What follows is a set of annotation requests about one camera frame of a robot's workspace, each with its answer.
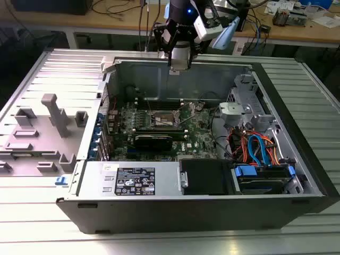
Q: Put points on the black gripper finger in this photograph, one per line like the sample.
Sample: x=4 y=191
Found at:
x=189 y=58
x=169 y=58

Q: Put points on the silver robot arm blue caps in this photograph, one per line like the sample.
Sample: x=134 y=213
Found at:
x=225 y=34

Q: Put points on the CPU socket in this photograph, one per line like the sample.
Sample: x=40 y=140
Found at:
x=162 y=118

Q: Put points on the blue expansion slot clip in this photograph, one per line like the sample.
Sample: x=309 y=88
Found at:
x=100 y=118
x=97 y=131
x=93 y=154
x=95 y=143

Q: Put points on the black RAM slots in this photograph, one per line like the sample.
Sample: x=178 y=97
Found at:
x=159 y=103

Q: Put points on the black upright box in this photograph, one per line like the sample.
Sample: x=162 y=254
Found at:
x=243 y=21

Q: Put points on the green motherboard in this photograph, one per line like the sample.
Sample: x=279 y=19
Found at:
x=196 y=127

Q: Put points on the black RAM stick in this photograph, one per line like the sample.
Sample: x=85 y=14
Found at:
x=159 y=130

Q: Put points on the small black adapter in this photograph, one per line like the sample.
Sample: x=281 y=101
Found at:
x=265 y=28

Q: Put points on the black graphics card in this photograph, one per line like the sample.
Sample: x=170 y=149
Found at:
x=152 y=143

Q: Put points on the wooden workbench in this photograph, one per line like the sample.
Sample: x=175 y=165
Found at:
x=79 y=18

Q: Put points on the metal heat sink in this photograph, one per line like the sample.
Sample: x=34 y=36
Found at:
x=281 y=18

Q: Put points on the green circuit board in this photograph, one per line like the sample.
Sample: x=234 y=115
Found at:
x=298 y=18

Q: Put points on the black drive bay box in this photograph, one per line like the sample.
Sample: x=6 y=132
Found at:
x=204 y=176

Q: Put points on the large black box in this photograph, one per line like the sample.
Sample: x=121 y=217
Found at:
x=53 y=6

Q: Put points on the white paper sheet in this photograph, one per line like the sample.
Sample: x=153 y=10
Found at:
x=325 y=21

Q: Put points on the hard disk in blue carrier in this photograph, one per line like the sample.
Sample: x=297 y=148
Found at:
x=261 y=183

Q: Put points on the silver power supply unit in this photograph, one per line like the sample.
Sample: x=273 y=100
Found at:
x=90 y=180

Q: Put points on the grey parts rack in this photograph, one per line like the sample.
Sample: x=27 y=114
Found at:
x=45 y=140

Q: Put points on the black open PC case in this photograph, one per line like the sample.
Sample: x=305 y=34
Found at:
x=186 y=215

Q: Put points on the small blue plastic clip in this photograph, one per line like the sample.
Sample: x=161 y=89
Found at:
x=61 y=181

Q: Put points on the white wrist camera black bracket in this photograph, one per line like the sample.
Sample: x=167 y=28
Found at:
x=210 y=30

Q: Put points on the silver drive cage bracket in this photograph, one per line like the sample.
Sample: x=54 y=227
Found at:
x=233 y=109

